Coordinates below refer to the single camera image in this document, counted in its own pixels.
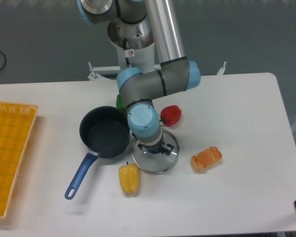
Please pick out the dark saucepan with blue handle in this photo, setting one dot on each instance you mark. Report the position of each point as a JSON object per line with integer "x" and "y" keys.
{"x": 105, "y": 132}

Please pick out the green toy bell pepper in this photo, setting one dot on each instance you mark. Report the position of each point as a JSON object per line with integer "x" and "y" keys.
{"x": 119, "y": 104}

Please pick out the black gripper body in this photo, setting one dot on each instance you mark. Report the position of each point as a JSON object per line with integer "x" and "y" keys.
{"x": 151, "y": 146}

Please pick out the orange toy salmon sushi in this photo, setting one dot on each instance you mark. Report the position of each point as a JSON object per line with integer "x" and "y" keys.
{"x": 205, "y": 159}

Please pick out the yellow toy bell pepper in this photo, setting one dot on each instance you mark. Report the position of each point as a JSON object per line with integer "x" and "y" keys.
{"x": 129, "y": 178}

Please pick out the yellow plastic basket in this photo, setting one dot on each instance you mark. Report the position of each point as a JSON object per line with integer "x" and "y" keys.
{"x": 16, "y": 123}

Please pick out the glass lid with blue knob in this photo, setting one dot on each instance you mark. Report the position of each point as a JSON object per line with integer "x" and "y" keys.
{"x": 153, "y": 162}

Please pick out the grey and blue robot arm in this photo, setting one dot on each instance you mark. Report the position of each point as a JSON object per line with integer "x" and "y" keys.
{"x": 138, "y": 89}

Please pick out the red toy bell pepper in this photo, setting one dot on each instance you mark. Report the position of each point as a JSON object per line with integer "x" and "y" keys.
{"x": 170, "y": 115}

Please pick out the white bracket at table edge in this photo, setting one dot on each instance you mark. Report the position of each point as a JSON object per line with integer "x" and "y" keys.
{"x": 222, "y": 69}

